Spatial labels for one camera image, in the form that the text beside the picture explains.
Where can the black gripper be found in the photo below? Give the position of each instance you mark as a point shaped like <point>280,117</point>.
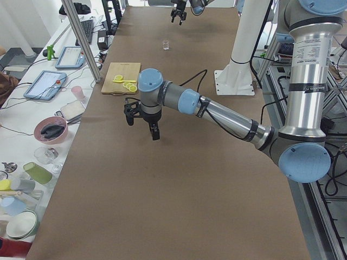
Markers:
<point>152,117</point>
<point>179,10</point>

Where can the clear glass cup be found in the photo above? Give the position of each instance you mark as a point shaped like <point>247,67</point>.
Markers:
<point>165,45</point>

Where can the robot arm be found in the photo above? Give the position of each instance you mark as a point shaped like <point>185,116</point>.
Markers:
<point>298,146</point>
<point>197,7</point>

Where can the pink plastic cup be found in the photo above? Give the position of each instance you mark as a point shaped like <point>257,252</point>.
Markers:
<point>78,93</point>

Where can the green plastic cup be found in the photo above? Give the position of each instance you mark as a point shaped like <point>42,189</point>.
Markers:
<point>38,173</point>

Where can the light blue cup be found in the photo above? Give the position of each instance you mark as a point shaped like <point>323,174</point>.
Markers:
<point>13,206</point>

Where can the end lemon slice of row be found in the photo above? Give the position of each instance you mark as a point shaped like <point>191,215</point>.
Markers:
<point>132,88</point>

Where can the middle lemon slice of row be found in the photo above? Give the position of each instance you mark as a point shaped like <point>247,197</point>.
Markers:
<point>130,86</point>

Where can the yellow plastic knife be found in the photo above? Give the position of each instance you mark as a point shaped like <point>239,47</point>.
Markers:
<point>129,81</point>

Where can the lemon slice near knife tip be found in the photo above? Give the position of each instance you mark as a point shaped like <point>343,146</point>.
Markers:
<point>118,78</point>

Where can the wooden cutting board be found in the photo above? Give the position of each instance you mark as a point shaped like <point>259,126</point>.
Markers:
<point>129,71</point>

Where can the kitchen scale with tray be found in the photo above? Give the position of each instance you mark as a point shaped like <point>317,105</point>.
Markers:
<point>71,112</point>

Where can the black keyboard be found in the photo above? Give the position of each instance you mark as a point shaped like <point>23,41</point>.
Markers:
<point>88,26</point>

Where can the pink bowl with dark cloth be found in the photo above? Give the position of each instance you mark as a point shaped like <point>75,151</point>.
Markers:
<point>52,130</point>

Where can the far blue teach pendant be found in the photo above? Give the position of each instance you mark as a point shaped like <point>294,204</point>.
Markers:
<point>70,58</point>

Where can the blue teach pendant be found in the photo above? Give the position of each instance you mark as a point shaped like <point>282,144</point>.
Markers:
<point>46,85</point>
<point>70,58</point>

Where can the near blue teach pendant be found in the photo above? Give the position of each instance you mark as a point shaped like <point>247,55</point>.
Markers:
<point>46,85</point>

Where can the white green bowl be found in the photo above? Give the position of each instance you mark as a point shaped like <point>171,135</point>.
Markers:
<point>23,225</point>

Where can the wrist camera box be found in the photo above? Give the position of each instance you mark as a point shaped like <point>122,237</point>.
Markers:
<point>132,110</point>

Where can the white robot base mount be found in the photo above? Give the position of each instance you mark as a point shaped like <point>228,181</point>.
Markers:
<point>236,77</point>

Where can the aluminium frame post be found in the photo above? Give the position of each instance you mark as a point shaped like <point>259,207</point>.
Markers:
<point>81,37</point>

